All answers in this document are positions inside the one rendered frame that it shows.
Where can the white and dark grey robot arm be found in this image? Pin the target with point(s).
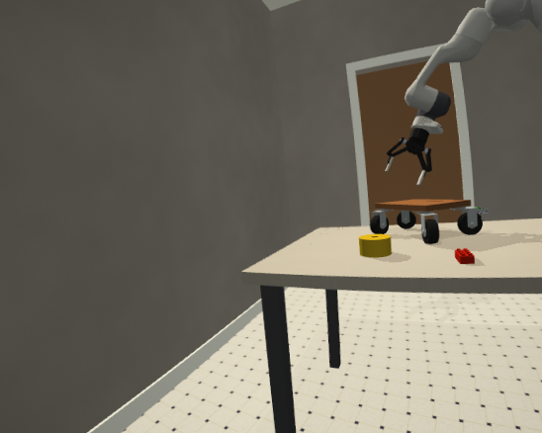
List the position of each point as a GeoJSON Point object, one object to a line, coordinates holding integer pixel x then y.
{"type": "Point", "coordinates": [500, 15]}

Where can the brown wooden-top dolly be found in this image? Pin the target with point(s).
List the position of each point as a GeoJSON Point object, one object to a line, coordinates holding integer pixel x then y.
{"type": "Point", "coordinates": [469, 222]}

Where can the red toy brick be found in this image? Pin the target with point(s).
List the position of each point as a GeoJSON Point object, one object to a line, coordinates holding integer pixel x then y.
{"type": "Point", "coordinates": [464, 256]}

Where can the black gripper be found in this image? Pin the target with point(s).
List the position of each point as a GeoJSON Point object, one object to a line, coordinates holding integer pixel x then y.
{"type": "Point", "coordinates": [415, 145]}

